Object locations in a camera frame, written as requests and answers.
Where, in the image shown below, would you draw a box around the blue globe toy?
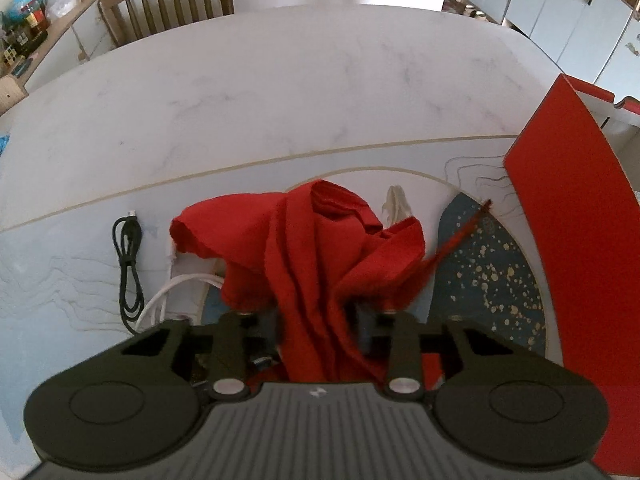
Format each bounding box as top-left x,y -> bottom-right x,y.
6,0 -> 43,22

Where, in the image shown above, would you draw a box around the black cable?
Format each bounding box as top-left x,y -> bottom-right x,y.
110,212 -> 147,336

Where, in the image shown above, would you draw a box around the wooden side cabinet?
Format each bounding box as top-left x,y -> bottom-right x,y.
1,0 -> 116,113

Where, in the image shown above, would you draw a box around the blue patterned table mat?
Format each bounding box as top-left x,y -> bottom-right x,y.
1,138 -> 560,478

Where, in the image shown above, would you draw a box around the red and white cardboard box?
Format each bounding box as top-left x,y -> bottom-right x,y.
503,76 -> 639,476

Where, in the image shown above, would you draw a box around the white wall cabinet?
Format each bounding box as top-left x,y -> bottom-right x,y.
468,0 -> 639,100

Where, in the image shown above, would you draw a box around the red cloth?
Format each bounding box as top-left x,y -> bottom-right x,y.
169,180 -> 481,385

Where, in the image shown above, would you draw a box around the blue rubber gloves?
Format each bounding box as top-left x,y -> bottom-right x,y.
0,134 -> 10,155

